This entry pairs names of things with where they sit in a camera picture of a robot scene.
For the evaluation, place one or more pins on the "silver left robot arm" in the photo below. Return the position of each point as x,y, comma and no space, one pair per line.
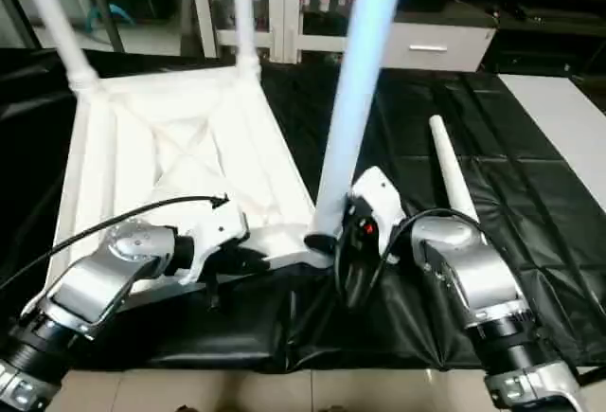
85,289

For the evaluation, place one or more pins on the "white glass door cabinet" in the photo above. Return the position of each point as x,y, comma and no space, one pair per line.
284,28

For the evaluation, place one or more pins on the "black work mat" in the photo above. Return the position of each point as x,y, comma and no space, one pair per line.
521,194

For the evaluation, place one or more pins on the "grey pole stand blue brackets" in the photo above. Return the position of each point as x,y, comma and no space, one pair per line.
113,28

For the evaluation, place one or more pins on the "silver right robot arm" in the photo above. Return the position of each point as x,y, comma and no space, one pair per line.
473,270

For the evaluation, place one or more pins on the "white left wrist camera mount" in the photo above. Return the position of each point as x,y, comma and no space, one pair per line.
218,227

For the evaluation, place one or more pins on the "black low desk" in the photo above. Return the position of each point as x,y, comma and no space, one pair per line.
544,38

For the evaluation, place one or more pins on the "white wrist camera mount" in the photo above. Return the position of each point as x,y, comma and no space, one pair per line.
218,227
383,194

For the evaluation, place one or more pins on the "white flat board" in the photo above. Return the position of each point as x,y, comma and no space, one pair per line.
558,113

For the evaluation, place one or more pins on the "white plastic table leg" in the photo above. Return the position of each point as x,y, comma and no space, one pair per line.
352,99
452,170
61,28
246,28

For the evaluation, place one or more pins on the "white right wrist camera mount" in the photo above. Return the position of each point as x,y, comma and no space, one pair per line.
383,194

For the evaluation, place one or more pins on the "black metal table frame leg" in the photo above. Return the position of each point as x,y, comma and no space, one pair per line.
594,371

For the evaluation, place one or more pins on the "white drawer cabinet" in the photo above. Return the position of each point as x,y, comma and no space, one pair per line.
464,59

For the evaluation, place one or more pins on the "white plastic table top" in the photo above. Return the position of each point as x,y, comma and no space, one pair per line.
132,109

